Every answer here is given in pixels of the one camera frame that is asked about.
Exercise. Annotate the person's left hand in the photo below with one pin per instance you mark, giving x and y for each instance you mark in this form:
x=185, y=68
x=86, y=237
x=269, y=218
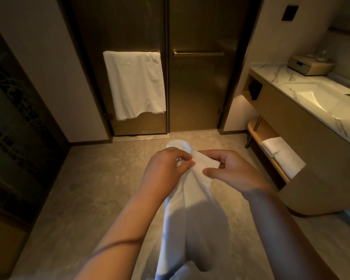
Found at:
x=160, y=174

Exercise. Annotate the person's right hand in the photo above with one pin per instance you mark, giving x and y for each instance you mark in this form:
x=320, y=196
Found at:
x=239, y=174

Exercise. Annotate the person's left forearm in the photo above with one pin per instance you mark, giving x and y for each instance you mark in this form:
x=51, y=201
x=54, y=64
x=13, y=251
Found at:
x=125, y=244

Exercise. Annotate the person's right forearm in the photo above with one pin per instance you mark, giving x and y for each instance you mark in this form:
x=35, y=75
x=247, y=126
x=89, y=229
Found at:
x=285, y=244

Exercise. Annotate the small folded white towel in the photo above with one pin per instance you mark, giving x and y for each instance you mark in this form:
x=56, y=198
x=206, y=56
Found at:
x=274, y=145

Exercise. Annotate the long folded white towel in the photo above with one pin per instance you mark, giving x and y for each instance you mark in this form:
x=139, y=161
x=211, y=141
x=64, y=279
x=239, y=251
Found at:
x=290, y=164

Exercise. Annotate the large white bath towel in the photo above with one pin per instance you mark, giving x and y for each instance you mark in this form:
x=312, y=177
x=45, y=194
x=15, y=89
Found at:
x=134, y=84

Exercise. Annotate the dark shelf leg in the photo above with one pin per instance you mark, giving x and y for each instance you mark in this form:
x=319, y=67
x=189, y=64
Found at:
x=248, y=141

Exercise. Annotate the rounded wooden shelf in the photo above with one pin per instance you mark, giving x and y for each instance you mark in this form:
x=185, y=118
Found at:
x=264, y=132

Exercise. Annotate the wooden vanity with marble top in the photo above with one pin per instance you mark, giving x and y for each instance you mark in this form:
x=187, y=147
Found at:
x=309, y=160

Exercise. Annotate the bronze glass door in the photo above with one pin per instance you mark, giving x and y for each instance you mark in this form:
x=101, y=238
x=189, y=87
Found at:
x=128, y=23
x=198, y=99

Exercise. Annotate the white sink basin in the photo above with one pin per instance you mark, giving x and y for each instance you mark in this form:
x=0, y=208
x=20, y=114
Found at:
x=318, y=99

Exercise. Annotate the wooden tissue box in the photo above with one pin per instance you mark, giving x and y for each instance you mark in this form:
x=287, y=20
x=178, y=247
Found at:
x=312, y=68

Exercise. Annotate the clear drinking glass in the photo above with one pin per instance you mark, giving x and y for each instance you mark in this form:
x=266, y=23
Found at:
x=323, y=55
x=311, y=56

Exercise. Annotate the dark patterned glass door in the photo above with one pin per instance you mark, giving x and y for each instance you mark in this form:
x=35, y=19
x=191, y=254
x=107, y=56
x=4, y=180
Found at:
x=20, y=142

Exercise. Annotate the dark metal shelf post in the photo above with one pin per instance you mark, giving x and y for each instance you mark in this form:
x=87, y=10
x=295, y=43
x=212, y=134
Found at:
x=258, y=123

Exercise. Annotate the black wall switch panel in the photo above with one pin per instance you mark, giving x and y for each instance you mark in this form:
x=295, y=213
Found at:
x=290, y=13

